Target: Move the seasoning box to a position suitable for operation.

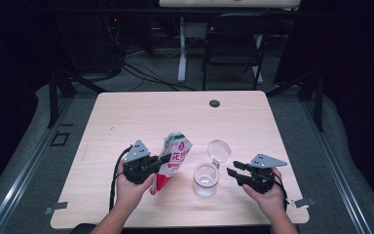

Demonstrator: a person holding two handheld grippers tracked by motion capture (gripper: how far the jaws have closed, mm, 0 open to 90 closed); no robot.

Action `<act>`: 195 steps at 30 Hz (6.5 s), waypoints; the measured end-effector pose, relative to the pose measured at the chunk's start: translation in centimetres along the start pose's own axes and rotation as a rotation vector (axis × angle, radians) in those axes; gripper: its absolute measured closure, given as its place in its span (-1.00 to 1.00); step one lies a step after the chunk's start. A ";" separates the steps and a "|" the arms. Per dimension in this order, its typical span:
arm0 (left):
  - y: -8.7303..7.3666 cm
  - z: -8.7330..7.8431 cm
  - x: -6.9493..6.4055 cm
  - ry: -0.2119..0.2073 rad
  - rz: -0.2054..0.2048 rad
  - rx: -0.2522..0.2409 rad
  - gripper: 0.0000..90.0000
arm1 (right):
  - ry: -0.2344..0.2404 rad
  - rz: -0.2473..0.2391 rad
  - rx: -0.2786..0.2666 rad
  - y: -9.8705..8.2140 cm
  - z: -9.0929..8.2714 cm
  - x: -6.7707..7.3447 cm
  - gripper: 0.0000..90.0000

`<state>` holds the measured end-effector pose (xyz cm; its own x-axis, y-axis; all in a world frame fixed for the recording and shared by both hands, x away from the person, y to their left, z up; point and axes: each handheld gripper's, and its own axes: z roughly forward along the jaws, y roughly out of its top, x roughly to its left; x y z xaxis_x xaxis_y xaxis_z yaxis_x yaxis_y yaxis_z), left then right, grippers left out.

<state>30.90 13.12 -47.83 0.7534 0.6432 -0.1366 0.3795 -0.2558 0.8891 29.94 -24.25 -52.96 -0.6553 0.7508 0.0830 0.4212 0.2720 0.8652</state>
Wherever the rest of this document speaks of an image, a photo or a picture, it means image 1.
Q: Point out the white desk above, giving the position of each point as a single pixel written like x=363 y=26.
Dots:
x=207 y=3

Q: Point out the black tape strip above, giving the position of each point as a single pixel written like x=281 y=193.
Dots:
x=67 y=124

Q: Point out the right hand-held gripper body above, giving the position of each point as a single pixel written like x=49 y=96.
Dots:
x=261 y=180

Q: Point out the glass jar with hinged lid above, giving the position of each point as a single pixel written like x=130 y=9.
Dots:
x=205 y=182

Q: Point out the black metal stand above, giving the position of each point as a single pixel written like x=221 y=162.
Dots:
x=318 y=104
x=53 y=97

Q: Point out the black folding chair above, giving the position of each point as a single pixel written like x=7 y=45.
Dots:
x=237 y=48

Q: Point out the person's right hand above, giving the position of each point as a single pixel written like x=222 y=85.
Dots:
x=272 y=204

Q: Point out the metal floor rail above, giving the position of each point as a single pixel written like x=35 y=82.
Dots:
x=19 y=182
x=334 y=172

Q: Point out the person's left hand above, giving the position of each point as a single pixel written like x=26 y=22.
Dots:
x=128 y=195

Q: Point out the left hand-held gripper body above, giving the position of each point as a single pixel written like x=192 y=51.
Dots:
x=139 y=170

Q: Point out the grey box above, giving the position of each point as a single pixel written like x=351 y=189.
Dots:
x=195 y=31

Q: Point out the dark equipment cabinet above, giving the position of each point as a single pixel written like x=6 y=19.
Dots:
x=87 y=45

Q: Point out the black tape square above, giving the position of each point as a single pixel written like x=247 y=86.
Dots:
x=52 y=143

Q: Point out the grey tape piece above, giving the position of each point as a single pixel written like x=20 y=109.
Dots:
x=303 y=202
x=56 y=206

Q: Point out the pink and clear plastic bag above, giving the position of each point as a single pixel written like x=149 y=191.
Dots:
x=178 y=146

